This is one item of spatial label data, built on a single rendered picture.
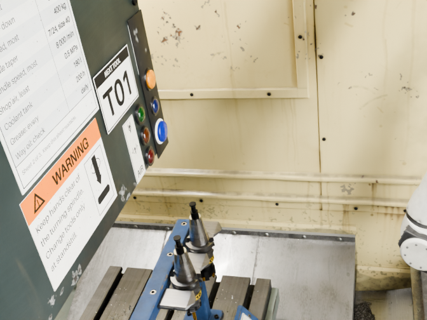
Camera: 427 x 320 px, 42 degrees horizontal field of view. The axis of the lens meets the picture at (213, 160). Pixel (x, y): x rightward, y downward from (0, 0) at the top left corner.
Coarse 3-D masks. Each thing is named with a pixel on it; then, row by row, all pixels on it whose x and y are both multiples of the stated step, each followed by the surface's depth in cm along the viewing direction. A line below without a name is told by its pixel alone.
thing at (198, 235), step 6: (192, 222) 118; (198, 222) 118; (192, 228) 119; (198, 228) 119; (204, 228) 120; (192, 234) 120; (198, 234) 119; (204, 234) 120; (192, 240) 121; (198, 240) 120; (204, 240) 120; (198, 246) 121
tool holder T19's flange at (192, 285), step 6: (198, 270) 114; (174, 276) 114; (198, 276) 114; (174, 282) 112; (192, 282) 112; (198, 282) 112; (180, 288) 112; (186, 288) 111; (192, 288) 112; (198, 288) 113
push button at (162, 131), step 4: (160, 124) 76; (164, 124) 77; (160, 128) 76; (164, 128) 77; (160, 132) 76; (164, 132) 77; (160, 136) 76; (164, 136) 77; (160, 140) 77; (164, 140) 77
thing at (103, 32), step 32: (96, 0) 59; (128, 0) 67; (96, 32) 60; (128, 32) 67; (96, 64) 60; (96, 96) 60; (0, 160) 45; (128, 160) 68; (0, 192) 45; (128, 192) 68; (0, 224) 45; (0, 256) 45; (32, 256) 49; (0, 288) 45; (32, 288) 49; (64, 288) 55
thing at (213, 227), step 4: (204, 224) 128; (208, 224) 128; (212, 224) 128; (216, 224) 128; (208, 228) 127; (212, 228) 127; (216, 228) 127; (220, 228) 127; (212, 232) 125; (216, 232) 125
